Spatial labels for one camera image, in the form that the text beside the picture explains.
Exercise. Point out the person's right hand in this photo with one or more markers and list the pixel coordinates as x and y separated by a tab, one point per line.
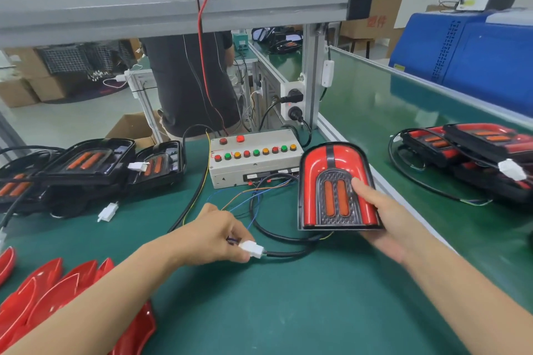
391	234

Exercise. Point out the person's left hand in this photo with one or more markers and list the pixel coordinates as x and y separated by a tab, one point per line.
204	238

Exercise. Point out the pile of black lamp housings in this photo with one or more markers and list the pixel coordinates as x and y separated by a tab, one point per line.
83	159

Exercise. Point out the person's right forearm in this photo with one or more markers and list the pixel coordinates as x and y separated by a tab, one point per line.
466	292

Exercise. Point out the person's left forearm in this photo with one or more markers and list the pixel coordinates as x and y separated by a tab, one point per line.
91	309

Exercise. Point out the beige test button box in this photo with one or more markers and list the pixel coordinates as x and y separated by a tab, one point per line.
250	172

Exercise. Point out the low open cardboard carton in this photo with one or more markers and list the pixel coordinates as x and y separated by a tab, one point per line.
129	127

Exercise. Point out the white metal stand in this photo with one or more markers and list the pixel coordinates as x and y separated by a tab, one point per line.
140	84

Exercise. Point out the white power strip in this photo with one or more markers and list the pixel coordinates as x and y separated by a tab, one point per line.
285	88

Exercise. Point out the pile of red lens covers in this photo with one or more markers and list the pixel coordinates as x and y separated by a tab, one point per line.
42	301

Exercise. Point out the blue plastic crate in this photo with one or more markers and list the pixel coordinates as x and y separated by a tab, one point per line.
466	59

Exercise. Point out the large cardboard box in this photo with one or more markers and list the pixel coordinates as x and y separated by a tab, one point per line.
50	84

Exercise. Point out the black mesh basket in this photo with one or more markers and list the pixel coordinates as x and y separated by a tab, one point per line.
75	58

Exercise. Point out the small cardboard box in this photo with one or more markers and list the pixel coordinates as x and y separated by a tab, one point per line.
15	93

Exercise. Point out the white switch box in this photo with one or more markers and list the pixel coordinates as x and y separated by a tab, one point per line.
328	73

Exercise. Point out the aluminium workstation frame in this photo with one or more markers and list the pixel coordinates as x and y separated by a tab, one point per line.
166	5

